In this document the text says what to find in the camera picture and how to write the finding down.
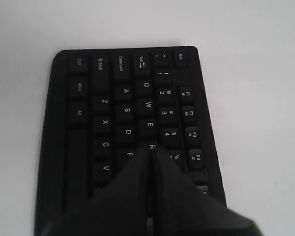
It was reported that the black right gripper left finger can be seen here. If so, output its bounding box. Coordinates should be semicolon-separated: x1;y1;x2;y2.
42;145;153;236

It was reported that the black acer keyboard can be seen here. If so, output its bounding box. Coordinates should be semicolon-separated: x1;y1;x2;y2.
34;46;226;236

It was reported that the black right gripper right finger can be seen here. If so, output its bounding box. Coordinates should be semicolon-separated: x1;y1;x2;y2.
151;147;262;236

